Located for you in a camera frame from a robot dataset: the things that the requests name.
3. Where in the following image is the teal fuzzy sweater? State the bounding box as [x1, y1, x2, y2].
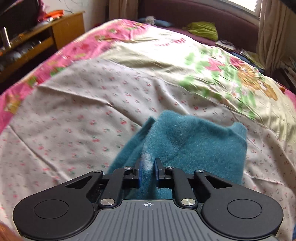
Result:
[108, 110, 247, 199]

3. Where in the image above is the cherry print bed sheet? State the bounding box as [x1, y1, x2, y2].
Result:
[1, 57, 295, 240]

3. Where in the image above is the pink floral quilt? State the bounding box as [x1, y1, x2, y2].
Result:
[1, 19, 295, 135]

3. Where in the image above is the lime green cloth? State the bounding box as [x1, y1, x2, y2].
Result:
[182, 22, 219, 42]

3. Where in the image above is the wooden side cabinet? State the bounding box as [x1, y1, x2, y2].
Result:
[1, 11, 85, 82]

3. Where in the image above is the maroon headboard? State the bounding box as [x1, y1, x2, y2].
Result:
[138, 1, 258, 52]

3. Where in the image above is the beige left curtain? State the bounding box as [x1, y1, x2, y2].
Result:
[108, 0, 139, 20]

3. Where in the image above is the beige curtain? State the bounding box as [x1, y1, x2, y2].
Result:
[108, 0, 139, 20]
[257, 0, 292, 76]

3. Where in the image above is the beige right curtain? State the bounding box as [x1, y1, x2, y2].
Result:
[257, 0, 292, 76]

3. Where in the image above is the window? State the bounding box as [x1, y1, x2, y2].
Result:
[221, 0, 262, 17]

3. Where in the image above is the black bag on cabinet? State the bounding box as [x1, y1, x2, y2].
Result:
[1, 1, 43, 31]

